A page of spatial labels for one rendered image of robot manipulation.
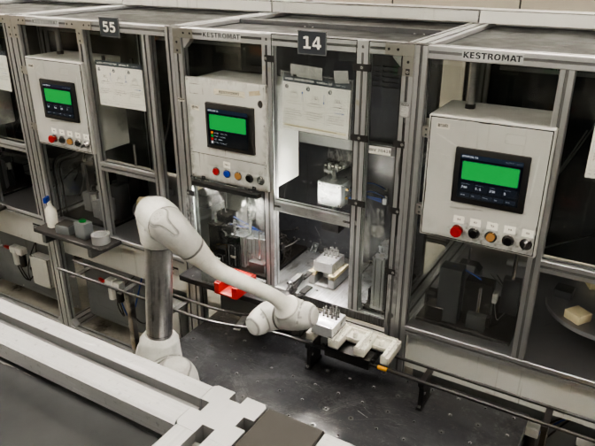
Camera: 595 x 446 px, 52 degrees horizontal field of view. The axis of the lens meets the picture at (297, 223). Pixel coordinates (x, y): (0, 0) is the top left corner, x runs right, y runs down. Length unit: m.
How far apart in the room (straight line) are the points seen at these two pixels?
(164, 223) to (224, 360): 0.92
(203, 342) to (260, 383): 0.40
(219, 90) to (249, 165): 0.34
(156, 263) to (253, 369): 0.72
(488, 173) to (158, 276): 1.22
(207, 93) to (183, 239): 0.84
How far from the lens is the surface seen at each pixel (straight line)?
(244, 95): 2.57
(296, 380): 2.63
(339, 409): 2.50
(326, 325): 2.52
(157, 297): 2.32
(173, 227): 2.04
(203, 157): 2.79
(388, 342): 2.55
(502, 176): 2.17
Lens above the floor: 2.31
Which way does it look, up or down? 24 degrees down
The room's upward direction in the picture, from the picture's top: straight up
